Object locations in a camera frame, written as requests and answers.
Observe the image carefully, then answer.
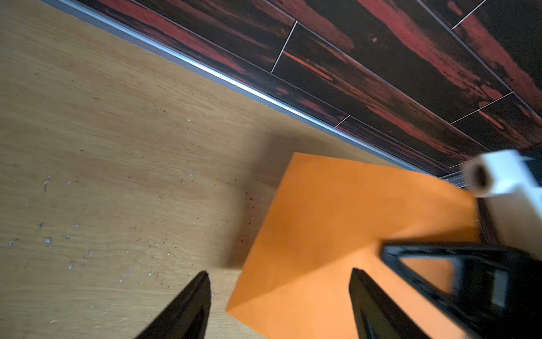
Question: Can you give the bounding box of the aluminium right base rail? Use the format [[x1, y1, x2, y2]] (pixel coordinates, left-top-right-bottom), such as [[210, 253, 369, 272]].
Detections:
[[49, 1, 466, 188]]

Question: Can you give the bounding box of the orange paper sheet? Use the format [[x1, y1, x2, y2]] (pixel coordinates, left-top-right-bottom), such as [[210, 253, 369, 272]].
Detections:
[[226, 153, 479, 338]]

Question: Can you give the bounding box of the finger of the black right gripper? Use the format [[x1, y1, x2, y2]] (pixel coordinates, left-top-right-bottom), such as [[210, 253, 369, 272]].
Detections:
[[380, 241, 541, 338]]

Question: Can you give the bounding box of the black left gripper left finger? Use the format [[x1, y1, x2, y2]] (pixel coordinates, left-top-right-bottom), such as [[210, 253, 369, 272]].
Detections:
[[136, 271, 211, 339]]

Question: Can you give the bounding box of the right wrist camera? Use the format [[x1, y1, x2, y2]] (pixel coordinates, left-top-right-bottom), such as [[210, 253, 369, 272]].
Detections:
[[461, 145, 541, 260]]

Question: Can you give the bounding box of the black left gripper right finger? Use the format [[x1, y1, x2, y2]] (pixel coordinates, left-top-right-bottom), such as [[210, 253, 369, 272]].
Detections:
[[349, 268, 428, 339]]

